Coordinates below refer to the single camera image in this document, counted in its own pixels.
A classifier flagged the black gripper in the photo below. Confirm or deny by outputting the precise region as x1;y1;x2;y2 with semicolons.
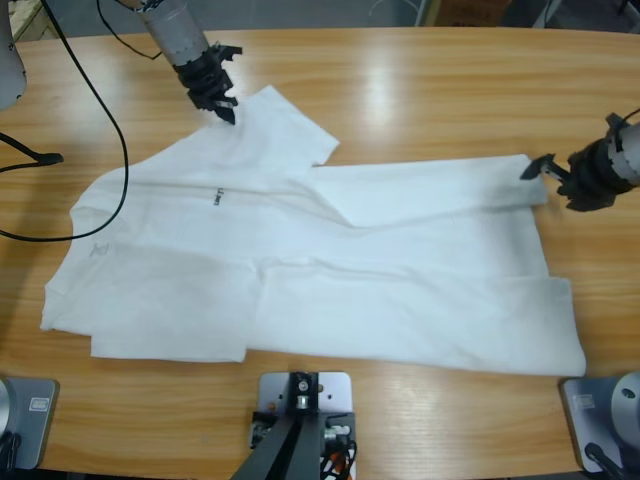
519;141;632;212
174;43;240;127

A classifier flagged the white t-shirt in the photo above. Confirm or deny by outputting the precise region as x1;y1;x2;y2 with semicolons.
39;84;587;379

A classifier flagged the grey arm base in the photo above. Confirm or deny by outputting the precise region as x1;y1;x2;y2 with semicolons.
0;377;60;471
558;370;640;474

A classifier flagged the grey metal stand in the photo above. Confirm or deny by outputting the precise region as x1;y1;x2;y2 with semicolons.
532;0;640;34

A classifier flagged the brown cardboard box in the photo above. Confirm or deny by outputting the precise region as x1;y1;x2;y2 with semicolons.
439;0;504;26

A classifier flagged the wooden crate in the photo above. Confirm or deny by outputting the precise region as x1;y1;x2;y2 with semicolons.
12;0;66;41

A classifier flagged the white mounting block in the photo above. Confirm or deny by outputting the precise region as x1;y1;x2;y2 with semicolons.
257;370;357;480

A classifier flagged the black stand clamp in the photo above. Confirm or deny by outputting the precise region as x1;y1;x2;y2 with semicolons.
249;408;359;451

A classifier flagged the thick black cable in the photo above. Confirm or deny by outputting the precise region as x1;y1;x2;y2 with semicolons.
0;0;131;244

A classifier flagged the forked black cable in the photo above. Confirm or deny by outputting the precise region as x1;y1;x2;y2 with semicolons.
0;132;65;175

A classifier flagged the black base cable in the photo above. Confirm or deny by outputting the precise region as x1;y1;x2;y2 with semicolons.
0;432;24;471
584;442;629;474

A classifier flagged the orange cable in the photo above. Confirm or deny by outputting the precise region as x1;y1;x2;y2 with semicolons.
319;444;359;480

